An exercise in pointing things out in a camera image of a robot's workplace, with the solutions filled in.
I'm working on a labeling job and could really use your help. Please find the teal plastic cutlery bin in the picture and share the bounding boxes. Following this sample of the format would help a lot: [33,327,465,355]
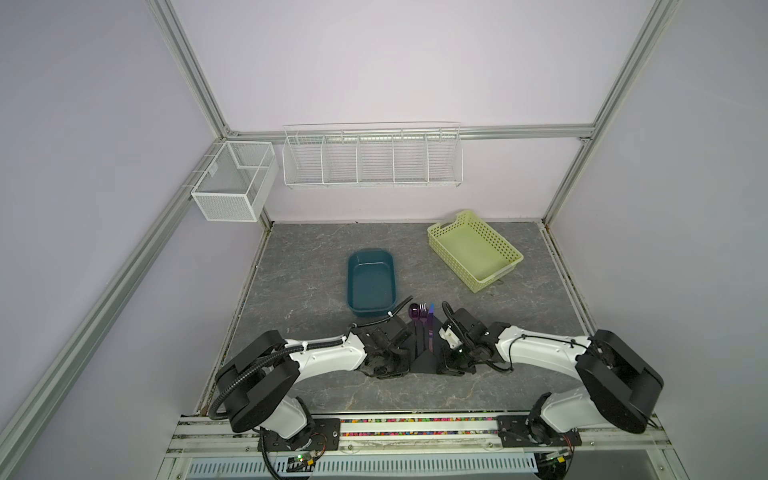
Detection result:
[347,249,397,318]

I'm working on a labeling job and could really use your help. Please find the aluminium enclosure frame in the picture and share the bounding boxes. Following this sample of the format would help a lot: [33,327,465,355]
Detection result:
[0,0,685,463]

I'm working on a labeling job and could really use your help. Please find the purple metallic spoon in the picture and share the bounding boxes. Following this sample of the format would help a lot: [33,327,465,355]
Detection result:
[408,302,421,342]

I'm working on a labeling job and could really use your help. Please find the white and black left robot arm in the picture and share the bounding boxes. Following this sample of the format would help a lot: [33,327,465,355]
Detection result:
[207,297,412,450]

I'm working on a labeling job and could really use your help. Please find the iridescent purple table knife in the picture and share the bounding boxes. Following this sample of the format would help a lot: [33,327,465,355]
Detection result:
[426,304,435,352]

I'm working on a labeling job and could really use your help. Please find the white wire wall rack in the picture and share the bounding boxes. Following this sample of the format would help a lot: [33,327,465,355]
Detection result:
[283,122,464,188]

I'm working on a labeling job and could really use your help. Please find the light green perforated plastic basket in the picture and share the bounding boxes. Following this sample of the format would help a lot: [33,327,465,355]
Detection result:
[427,210,524,293]

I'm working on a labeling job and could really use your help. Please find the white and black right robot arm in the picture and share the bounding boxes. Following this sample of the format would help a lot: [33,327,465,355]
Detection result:
[438,302,664,445]

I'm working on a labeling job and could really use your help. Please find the white mesh wall basket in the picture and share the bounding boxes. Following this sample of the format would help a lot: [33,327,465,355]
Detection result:
[192,141,279,223]

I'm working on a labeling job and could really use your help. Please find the purple metallic fork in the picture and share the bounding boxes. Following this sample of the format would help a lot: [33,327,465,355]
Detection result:
[419,303,428,350]

